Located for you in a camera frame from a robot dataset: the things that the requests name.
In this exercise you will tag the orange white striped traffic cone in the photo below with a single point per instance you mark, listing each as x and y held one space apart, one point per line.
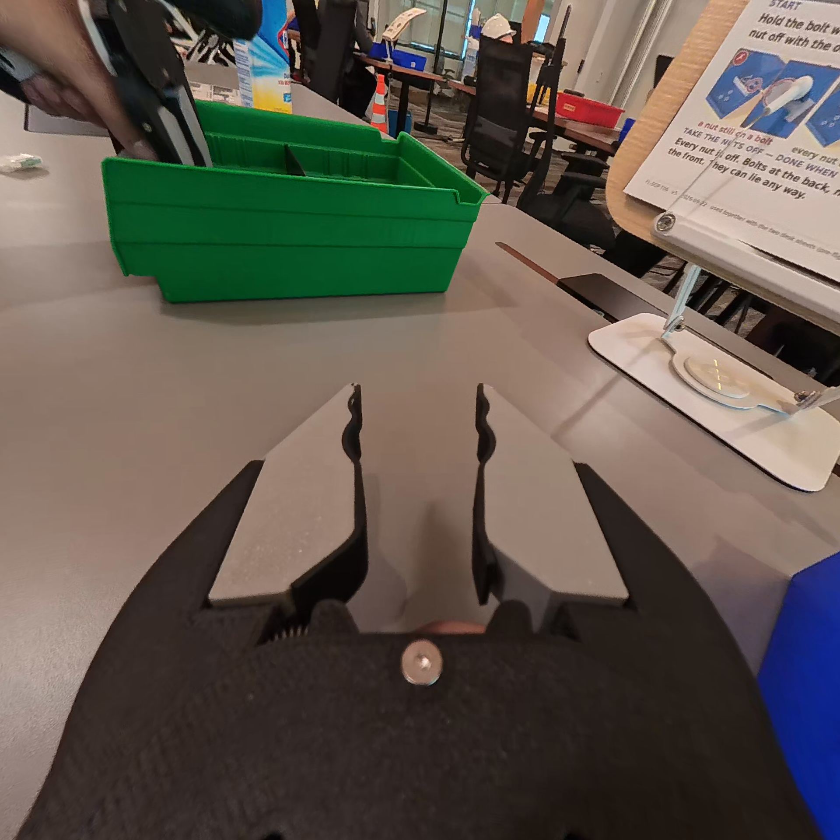
379 105

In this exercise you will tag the white hard hat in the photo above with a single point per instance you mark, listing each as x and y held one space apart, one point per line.
499 26

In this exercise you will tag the red plastic bin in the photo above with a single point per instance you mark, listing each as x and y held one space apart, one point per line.
590 110

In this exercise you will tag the small white packet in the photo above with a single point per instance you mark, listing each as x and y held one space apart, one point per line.
23 164

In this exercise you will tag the wooden office desk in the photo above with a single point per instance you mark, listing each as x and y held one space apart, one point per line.
587 136

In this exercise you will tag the black bin divider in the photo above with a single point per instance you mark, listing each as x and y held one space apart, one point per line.
295 163

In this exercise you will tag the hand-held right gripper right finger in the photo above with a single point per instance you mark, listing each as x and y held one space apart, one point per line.
544 525

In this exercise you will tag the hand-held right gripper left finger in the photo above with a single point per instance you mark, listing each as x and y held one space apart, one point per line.
295 525

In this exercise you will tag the printed instruction sheet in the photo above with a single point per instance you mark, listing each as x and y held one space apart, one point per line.
754 164

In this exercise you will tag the black white patterned sheet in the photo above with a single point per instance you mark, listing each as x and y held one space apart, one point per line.
210 94

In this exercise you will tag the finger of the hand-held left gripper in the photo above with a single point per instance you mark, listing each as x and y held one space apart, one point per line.
193 134
167 134

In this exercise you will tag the green plastic bin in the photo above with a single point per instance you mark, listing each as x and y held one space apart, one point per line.
295 262

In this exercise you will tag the disinfecting wipes canister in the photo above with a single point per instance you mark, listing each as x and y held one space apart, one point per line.
269 79

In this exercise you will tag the blue plastic bin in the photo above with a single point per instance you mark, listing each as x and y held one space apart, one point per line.
407 62
807 656

